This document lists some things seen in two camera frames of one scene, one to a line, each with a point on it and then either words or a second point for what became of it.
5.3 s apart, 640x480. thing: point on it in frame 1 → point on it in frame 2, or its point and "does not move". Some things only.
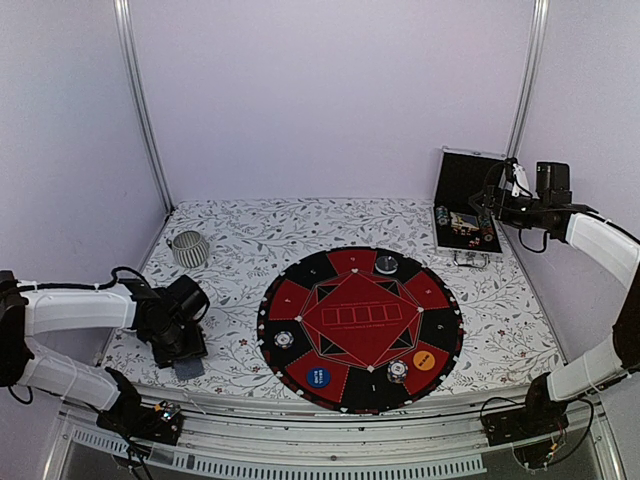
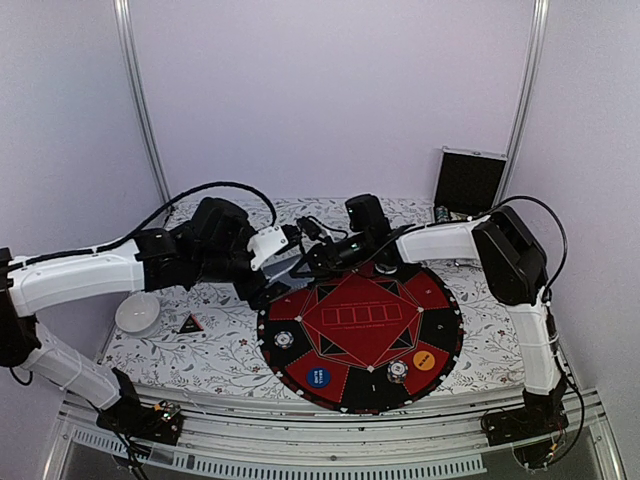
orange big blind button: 423,360 does not move
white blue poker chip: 284,339 does not move
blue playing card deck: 188,368 → 279,271
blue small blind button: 318,377 does not move
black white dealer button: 386,264 does not move
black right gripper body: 506,212 → 334,259
